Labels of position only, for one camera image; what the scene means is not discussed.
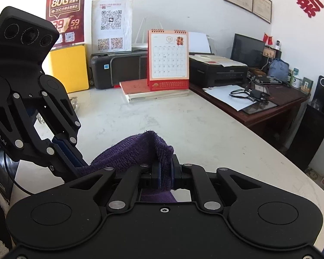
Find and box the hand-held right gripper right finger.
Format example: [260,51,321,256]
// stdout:
[171,155,261,211]

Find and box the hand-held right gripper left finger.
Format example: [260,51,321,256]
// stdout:
[70,163,162,211]

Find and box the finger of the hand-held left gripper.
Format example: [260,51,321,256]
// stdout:
[0,97,79,183]
[39,90,91,168]

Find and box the purple towel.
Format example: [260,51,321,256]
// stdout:
[89,130,179,203]

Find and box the glass ashtray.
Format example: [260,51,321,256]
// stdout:
[36,96,79,125]

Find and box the red promo poster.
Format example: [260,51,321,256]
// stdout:
[46,0,85,44]

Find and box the white cover book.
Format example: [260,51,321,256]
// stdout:
[125,90,189,103]

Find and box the black printer with blue sticker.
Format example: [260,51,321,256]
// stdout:
[91,51,149,89]

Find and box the red cover book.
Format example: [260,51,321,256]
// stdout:
[119,79,189,98]

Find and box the white paper sheet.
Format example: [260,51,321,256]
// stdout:
[205,85,256,111]

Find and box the white code poster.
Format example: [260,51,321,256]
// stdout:
[92,0,133,52]

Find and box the black printer with paper stack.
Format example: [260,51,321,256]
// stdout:
[187,32,249,88]

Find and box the brown wooden desk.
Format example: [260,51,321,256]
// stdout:
[189,67,311,149]

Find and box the red desk calendar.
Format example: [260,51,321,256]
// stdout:
[147,29,190,92]

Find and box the black water dispenser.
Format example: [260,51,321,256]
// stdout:
[286,76,324,172]

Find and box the black computer monitor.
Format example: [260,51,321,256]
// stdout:
[230,33,265,69]

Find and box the blue bag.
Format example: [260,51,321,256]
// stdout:
[268,58,290,79]

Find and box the green small box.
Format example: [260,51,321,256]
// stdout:
[301,77,314,95]

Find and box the small framed certificate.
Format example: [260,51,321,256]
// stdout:
[252,0,273,24]

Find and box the black cable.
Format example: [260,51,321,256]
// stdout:
[4,154,33,195]

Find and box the black power adapter with cable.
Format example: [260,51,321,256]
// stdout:
[229,85,270,103]

